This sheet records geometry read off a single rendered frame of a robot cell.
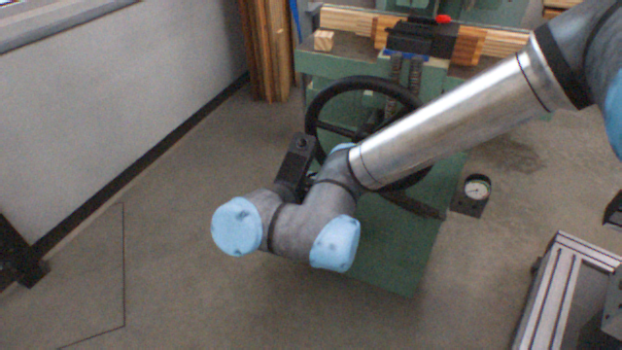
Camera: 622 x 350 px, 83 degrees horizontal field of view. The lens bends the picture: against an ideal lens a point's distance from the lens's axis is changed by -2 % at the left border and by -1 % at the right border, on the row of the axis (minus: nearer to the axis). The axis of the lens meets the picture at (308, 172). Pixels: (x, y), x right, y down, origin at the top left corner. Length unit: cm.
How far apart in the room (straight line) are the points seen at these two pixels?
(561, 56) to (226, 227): 41
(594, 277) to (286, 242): 125
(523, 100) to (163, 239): 152
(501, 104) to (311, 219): 26
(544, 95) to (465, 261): 128
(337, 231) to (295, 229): 5
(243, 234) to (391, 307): 104
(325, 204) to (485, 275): 123
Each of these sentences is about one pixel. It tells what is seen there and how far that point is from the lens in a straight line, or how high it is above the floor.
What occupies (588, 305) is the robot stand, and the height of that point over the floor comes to 21.
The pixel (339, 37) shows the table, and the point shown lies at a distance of 102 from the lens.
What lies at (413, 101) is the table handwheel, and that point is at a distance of 68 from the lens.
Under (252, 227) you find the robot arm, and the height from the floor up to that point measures 90.
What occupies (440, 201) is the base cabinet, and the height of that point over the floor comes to 53.
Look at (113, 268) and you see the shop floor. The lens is 170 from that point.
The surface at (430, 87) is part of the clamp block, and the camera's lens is 77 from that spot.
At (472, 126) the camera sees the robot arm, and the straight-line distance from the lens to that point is 44.
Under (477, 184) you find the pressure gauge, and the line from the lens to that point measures 94.
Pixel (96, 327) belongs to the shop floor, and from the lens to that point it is 158.
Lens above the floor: 126
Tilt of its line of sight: 42 degrees down
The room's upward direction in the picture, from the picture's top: straight up
